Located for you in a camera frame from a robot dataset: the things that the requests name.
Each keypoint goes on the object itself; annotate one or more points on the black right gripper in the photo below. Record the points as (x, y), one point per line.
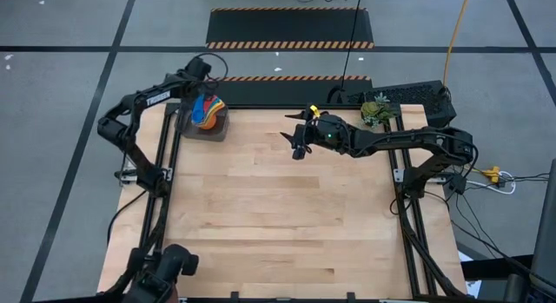
(323, 133)

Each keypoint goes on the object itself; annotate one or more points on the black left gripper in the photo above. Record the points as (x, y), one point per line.
(200, 88)

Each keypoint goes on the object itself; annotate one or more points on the small blue measuring cup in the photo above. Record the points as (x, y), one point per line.
(199, 111)

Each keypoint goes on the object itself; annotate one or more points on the yellow measuring cup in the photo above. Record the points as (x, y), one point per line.
(215, 110)

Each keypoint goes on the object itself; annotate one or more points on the green measuring cup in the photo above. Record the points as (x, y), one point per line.
(219, 107)

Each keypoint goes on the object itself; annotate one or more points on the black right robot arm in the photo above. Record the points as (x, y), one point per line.
(417, 142)

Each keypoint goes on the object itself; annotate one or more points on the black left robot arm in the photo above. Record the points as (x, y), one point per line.
(130, 133)

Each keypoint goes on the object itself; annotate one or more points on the grey mesh basket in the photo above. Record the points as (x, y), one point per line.
(204, 125)

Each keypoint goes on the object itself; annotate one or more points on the yellow tag on right gripper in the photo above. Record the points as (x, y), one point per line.
(315, 110)

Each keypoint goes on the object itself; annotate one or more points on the narrow striped black floor mat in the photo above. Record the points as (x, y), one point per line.
(286, 92)

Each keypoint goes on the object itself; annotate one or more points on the potted succulent plant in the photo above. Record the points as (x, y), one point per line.
(374, 113)

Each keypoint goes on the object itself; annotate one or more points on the large striped black floor mat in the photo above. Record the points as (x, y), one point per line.
(286, 27)

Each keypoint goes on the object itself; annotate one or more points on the black computer case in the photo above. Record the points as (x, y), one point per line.
(425, 101)

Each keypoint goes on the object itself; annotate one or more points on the black power adapter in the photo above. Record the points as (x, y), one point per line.
(457, 183)

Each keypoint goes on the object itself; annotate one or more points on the black bulky device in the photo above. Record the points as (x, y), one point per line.
(160, 272)

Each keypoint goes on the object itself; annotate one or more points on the black aluminium table frame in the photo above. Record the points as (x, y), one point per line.
(163, 233)

